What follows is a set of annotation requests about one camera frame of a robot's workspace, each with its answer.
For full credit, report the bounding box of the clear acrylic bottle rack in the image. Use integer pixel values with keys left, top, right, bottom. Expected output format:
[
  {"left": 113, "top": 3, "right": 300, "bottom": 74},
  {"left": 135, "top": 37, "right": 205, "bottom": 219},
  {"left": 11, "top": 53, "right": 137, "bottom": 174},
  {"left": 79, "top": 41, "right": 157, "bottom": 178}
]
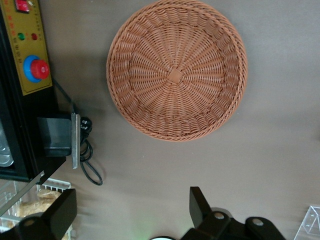
[{"left": 292, "top": 204, "right": 320, "bottom": 240}]

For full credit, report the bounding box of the red emergency stop button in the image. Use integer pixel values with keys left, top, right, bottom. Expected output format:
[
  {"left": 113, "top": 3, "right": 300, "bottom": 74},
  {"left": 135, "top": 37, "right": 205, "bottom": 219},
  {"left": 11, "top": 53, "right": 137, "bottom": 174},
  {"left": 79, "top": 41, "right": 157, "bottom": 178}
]
[{"left": 22, "top": 54, "right": 51, "bottom": 83}]

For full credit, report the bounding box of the black bracket with metal plate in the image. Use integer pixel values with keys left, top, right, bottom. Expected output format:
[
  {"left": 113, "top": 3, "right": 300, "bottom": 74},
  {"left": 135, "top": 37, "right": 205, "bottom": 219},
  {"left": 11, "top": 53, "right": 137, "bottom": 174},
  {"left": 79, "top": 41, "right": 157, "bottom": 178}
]
[{"left": 36, "top": 112, "right": 81, "bottom": 170}]

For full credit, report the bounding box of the bagged fried snack pack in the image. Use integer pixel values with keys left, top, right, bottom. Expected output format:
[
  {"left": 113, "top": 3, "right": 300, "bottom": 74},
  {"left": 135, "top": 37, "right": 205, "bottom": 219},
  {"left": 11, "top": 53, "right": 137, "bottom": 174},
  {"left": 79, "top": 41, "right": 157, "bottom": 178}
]
[{"left": 17, "top": 189, "right": 65, "bottom": 218}]

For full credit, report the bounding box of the white wire basket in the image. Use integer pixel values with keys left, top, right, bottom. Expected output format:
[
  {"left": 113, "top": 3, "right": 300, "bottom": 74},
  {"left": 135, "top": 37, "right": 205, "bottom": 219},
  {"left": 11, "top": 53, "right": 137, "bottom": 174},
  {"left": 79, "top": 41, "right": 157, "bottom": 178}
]
[{"left": 0, "top": 177, "right": 76, "bottom": 240}]

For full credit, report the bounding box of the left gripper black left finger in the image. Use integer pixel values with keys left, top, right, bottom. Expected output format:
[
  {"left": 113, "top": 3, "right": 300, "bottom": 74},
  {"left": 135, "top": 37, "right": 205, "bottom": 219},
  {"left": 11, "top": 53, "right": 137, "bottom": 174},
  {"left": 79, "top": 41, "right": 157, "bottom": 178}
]
[{"left": 0, "top": 188, "right": 78, "bottom": 240}]

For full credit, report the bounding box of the grey metal bar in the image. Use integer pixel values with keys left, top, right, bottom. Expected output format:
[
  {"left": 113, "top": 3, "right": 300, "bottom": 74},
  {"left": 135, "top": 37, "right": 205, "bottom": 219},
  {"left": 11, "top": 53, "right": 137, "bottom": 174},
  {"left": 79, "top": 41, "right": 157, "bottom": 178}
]
[{"left": 0, "top": 169, "right": 46, "bottom": 217}]

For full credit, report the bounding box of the round brown wicker basket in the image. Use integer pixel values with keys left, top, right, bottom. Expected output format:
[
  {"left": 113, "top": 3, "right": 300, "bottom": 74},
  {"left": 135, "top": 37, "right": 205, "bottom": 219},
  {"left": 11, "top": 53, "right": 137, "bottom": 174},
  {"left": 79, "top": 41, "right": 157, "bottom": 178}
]
[{"left": 106, "top": 0, "right": 249, "bottom": 143}]

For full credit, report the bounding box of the silver tray inside machine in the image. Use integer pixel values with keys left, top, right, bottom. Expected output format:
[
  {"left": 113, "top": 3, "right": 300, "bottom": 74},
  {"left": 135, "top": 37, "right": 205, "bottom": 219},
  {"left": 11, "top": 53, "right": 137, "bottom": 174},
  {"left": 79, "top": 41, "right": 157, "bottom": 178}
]
[{"left": 0, "top": 117, "right": 15, "bottom": 168}]

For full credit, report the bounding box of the black power cable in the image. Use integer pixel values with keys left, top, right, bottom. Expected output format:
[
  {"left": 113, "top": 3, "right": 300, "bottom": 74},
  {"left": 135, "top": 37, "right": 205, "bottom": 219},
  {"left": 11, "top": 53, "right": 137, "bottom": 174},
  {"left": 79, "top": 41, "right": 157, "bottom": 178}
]
[{"left": 52, "top": 77, "right": 104, "bottom": 187}]

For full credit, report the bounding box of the black machine yellow control panel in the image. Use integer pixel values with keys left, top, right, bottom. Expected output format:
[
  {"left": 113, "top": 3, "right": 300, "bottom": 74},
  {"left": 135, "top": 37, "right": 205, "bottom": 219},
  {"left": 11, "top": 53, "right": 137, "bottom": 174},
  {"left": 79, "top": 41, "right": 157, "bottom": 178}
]
[{"left": 0, "top": 0, "right": 61, "bottom": 182}]

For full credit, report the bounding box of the red rocker switch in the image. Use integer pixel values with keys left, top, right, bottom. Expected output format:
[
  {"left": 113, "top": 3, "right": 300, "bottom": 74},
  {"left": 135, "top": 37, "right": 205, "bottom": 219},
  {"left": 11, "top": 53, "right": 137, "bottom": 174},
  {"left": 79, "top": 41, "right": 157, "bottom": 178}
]
[{"left": 13, "top": 0, "right": 32, "bottom": 12}]

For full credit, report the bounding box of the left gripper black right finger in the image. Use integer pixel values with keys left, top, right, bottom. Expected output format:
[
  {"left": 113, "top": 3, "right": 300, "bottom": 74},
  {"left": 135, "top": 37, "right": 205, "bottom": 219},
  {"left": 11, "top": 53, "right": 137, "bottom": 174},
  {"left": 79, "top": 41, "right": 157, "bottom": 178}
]
[{"left": 179, "top": 186, "right": 286, "bottom": 240}]

